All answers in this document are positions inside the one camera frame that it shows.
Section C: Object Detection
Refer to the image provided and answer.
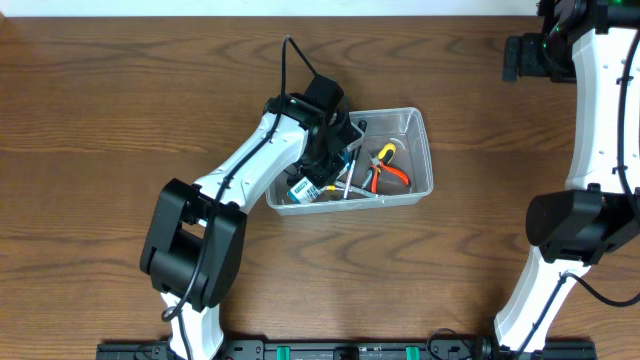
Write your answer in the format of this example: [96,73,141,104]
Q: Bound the small black claw hammer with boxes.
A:
[342,120,367,200]

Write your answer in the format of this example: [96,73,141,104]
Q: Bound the black slim screwdriver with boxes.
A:
[323,185,345,196]

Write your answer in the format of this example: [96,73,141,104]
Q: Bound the red handled pliers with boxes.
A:
[371,157,411,194]

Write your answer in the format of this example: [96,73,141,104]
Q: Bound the white and blue box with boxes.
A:
[287,177,322,204]

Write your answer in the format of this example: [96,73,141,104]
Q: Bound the silver combination wrench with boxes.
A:
[333,181,382,198]

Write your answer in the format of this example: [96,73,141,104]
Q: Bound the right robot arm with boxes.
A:
[470,0,639,359]

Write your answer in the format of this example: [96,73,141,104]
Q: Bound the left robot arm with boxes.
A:
[140,74,363,359]

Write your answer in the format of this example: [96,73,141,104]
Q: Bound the clear plastic container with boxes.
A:
[266,107,434,216]

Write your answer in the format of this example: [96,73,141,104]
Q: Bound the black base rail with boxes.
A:
[95,338,598,360]

